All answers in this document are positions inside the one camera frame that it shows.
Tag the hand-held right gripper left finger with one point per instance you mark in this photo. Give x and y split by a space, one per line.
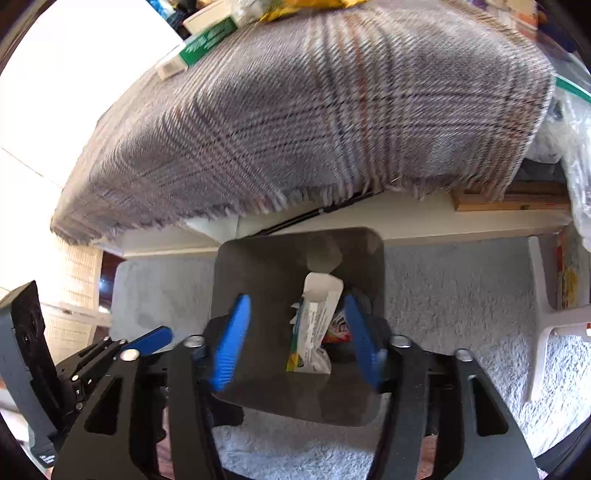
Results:
230 344

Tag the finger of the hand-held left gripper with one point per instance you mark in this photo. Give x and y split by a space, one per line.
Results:
150 339

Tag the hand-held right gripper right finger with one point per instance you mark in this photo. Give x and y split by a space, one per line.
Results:
362 344

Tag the colourful wrapper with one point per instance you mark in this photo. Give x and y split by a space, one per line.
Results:
335 330

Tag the white printed carton box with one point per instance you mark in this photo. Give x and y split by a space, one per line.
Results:
315 323

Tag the dark grey square trash bin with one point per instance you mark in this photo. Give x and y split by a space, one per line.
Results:
258 267

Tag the woven wicker screen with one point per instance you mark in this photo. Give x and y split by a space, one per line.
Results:
74 286

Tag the grey shaggy rug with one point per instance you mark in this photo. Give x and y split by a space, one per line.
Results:
461 300

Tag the white plastic stool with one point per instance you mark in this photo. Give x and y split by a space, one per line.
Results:
538 277

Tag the wooden board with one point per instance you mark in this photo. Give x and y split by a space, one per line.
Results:
508 198

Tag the yellow printed bag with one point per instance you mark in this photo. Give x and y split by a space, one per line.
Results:
570 277

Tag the grey plaid tablecloth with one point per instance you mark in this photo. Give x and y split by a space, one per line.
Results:
300 115

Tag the clear plastic bag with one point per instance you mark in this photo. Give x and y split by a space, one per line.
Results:
577 152

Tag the green and white box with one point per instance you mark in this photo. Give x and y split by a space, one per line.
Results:
203 44

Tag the cream box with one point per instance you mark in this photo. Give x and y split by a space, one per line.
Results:
207 18

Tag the yellow packet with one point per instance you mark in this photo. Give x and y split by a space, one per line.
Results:
300 7

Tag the white table frame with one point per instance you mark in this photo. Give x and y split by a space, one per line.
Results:
415 221

